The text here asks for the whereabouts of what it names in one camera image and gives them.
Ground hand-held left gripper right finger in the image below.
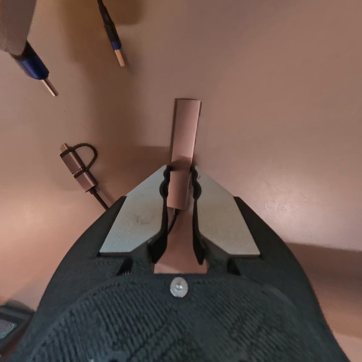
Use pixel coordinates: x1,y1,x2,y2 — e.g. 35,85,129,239
190,166,261,265

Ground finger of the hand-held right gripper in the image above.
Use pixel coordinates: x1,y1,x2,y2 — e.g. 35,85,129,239
0,0,37,56

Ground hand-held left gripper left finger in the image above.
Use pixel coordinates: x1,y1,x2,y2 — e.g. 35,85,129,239
99,165,171,263

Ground black hub cable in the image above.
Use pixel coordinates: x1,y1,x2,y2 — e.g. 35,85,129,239
59,143,180,235

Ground black usb-c cable blue plugs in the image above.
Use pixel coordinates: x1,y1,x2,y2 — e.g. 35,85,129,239
13,0,127,97

